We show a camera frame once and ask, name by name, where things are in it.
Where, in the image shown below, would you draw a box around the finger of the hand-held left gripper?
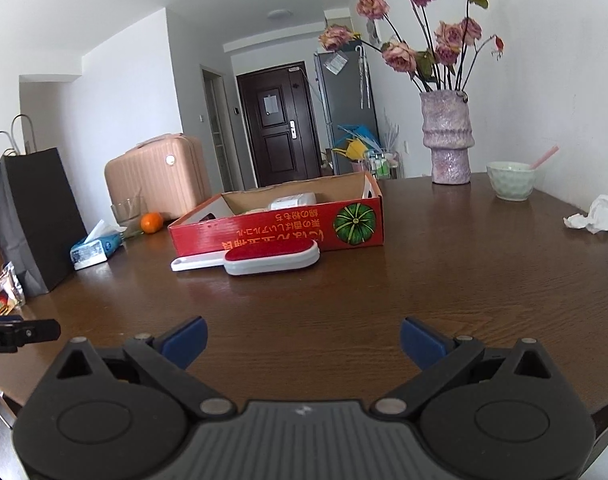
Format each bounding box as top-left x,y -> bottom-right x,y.
0,315 -> 62,353

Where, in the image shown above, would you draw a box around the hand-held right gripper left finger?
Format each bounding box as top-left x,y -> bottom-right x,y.
56,316 -> 237,420

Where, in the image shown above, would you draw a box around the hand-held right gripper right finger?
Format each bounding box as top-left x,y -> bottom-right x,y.
371,316 -> 555,420

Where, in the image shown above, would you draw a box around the red and white lint brush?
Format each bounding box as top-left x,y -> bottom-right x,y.
170,238 -> 321,277

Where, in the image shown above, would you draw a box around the red cardboard box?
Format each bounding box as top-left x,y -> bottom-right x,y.
167,171 -> 385,260

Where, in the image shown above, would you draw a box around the shiny snack packet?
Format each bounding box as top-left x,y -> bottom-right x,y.
0,262 -> 26,317

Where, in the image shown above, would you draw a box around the blue tissue pack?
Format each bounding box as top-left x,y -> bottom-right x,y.
69,219 -> 126,271

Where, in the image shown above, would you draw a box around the black paper bag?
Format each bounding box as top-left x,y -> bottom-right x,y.
0,114 -> 88,297

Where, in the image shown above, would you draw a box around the clear glass container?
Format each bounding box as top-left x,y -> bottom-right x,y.
110,196 -> 148,239

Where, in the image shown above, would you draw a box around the pink suitcase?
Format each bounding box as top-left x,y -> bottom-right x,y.
104,134 -> 208,222

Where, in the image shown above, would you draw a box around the white labelled jar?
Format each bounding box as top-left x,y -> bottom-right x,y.
269,192 -> 318,211

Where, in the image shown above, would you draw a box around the pale green bowl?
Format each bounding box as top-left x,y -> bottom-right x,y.
486,161 -> 537,203

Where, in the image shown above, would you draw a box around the pink textured vase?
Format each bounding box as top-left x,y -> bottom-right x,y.
420,89 -> 476,185

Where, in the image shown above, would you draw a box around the blue and yellow plastic hangers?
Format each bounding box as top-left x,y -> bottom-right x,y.
332,124 -> 382,162

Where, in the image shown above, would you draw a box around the crumpled white tissue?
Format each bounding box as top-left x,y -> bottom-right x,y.
563,194 -> 608,235

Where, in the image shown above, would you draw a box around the grey interior door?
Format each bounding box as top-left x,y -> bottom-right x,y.
200,64 -> 235,192

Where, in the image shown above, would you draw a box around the pink spoon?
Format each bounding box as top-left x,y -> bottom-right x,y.
528,145 -> 560,170

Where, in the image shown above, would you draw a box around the dark brown entrance door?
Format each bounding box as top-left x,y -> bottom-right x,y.
235,64 -> 324,189

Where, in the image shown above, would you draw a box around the grey refrigerator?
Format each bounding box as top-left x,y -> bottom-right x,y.
313,49 -> 381,179

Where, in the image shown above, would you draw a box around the clear folded umbrella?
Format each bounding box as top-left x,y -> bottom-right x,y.
355,45 -> 373,109

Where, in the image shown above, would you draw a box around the dried pink roses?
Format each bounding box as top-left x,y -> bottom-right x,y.
318,0 -> 506,95

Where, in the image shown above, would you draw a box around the wire rack with bottles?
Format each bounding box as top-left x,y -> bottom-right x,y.
368,151 -> 401,181

